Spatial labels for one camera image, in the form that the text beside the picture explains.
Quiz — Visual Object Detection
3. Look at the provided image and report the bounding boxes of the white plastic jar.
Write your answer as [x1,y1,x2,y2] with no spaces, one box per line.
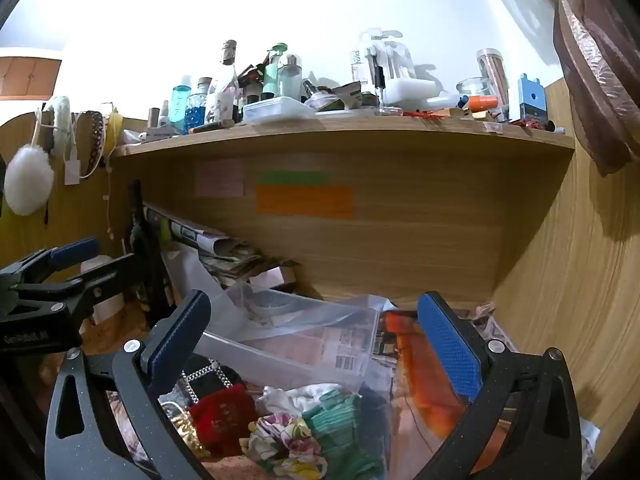
[81,255,126,324]

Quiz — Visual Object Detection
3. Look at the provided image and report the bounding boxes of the white fluffy puff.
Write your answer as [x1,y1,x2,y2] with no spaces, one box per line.
[4,144,55,217]

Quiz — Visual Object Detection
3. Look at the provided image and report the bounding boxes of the small brown cardboard box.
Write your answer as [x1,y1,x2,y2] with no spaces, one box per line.
[249,260,302,292]

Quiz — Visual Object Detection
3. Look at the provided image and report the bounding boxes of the frosted bottle with silver cap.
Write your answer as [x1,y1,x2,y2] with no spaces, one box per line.
[276,53,304,101]

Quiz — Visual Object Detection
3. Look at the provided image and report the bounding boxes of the clear jar of sticks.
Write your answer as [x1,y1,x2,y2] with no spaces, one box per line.
[475,48,511,122]

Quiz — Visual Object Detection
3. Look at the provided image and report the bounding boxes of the yellow hanging item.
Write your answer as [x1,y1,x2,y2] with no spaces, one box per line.
[106,109,124,155]

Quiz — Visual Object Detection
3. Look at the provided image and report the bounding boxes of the gold chain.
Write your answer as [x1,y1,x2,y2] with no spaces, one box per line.
[172,409,212,457]

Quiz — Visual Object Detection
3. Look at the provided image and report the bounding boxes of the wooden shelf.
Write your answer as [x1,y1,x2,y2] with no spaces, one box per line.
[110,109,577,162]

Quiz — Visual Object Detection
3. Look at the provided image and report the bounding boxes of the floral cloth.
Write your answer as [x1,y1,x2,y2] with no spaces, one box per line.
[240,412,329,479]

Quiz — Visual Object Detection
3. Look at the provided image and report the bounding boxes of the black wine bottle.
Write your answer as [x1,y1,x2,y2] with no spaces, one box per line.
[127,179,174,317]

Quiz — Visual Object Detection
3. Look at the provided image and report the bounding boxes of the crumpled newspaper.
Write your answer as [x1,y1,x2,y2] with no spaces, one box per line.
[469,302,522,357]

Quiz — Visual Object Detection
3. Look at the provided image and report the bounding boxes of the green pump bottle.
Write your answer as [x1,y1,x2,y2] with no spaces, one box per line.
[261,42,289,101]

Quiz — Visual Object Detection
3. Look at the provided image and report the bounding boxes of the green knitted cloth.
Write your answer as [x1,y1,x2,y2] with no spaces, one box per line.
[300,390,387,480]

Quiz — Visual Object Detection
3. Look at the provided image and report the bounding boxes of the clear glass bottle with cork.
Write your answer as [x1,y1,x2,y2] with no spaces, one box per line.
[206,40,241,124]

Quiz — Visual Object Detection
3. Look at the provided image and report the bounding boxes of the stack of newspapers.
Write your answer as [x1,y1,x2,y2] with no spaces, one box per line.
[142,202,267,282]

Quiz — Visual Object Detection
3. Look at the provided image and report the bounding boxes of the dark cloth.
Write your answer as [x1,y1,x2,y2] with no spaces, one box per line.
[357,385,397,457]

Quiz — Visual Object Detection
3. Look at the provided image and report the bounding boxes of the brown curtain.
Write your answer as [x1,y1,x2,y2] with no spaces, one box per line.
[459,0,640,177]

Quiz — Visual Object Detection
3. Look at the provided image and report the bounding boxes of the white fluffy headband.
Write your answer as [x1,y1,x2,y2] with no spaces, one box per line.
[46,95,77,152]

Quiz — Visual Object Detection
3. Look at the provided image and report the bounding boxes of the green sticky note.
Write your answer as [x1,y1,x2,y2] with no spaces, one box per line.
[259,171,330,186]

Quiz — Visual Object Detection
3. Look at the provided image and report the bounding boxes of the blue box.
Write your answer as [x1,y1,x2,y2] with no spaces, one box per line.
[517,73,546,124]

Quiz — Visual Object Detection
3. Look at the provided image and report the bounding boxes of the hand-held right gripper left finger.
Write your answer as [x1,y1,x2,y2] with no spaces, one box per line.
[44,289,213,480]

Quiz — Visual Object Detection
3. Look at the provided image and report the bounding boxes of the blue liquid bottle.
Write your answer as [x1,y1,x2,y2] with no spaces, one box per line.
[169,75,194,134]

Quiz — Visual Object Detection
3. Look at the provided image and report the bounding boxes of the bottle of blue beads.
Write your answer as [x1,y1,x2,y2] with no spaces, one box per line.
[185,77,214,129]

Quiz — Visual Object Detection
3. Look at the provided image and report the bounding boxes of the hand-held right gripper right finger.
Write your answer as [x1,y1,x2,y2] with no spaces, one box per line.
[402,291,583,480]

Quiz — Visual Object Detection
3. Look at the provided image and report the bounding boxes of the orange printed paper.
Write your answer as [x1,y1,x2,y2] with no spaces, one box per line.
[374,310,503,442]

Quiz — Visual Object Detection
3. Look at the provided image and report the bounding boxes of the clear plastic storage box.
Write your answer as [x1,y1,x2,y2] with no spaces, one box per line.
[192,282,383,395]

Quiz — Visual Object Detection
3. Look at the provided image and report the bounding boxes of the orange sticky note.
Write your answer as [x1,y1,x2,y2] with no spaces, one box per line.
[255,185,355,220]

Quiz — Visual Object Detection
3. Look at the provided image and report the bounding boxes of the black bag with silver chain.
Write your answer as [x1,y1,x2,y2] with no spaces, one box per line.
[170,354,244,407]

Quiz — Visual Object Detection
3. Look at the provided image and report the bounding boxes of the white cloth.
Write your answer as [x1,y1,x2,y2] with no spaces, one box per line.
[257,382,347,417]

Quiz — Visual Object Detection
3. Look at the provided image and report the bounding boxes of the clear plastic lidded box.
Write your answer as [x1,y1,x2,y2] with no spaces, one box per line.
[242,97,317,124]

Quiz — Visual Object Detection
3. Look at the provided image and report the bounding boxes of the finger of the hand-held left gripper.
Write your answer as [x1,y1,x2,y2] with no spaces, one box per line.
[10,254,137,318]
[0,238,100,287]

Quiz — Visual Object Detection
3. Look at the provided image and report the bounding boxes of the red fabric pouch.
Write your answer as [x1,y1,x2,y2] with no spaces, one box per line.
[189,384,259,459]

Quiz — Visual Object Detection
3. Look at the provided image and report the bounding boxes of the studded headband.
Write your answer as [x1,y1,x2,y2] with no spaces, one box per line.
[84,110,109,177]

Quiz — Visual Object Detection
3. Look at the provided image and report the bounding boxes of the pink sticky note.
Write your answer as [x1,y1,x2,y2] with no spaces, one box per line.
[195,159,245,198]

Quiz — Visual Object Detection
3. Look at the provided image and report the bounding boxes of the glass jar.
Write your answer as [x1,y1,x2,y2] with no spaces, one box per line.
[457,77,494,107]

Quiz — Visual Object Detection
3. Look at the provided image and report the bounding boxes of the clear plastic bag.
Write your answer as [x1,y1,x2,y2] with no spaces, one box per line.
[164,247,252,312]

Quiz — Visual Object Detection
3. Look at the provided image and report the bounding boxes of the white plastic box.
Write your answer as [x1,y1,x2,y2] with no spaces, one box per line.
[387,78,444,109]

